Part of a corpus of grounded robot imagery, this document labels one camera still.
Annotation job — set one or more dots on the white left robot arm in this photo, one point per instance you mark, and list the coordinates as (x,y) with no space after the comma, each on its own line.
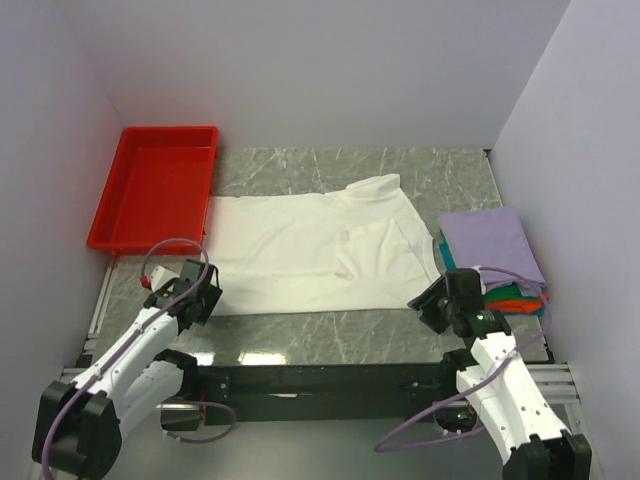
(81,425)

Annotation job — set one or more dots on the red plastic tray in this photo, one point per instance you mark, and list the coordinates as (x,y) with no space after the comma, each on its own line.
(158,187)

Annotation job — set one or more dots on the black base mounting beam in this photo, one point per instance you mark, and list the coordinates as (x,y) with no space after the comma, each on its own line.
(322,392)

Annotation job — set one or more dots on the folded teal t-shirt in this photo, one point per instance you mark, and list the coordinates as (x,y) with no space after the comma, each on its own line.
(446,253)

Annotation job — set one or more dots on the folded green t-shirt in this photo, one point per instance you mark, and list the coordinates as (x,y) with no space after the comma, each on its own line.
(508,292)

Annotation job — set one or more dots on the aluminium rail frame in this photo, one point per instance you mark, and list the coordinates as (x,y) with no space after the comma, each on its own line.
(458,419)

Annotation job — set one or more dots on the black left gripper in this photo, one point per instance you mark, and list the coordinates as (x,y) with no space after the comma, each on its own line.
(211,296)

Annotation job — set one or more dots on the folded purple t-shirt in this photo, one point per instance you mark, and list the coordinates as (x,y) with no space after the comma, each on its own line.
(493,239)

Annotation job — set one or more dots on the white t-shirt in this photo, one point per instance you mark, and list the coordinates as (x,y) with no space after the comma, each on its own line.
(361,248)

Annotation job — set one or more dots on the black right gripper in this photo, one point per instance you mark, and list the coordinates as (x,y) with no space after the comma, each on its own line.
(425,301)

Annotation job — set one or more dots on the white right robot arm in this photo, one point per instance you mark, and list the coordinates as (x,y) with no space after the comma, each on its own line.
(491,375)

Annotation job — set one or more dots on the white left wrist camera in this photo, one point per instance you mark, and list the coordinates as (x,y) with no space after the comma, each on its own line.
(158,277)

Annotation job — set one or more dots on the folded orange t-shirt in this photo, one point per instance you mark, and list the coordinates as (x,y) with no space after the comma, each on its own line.
(517,305)

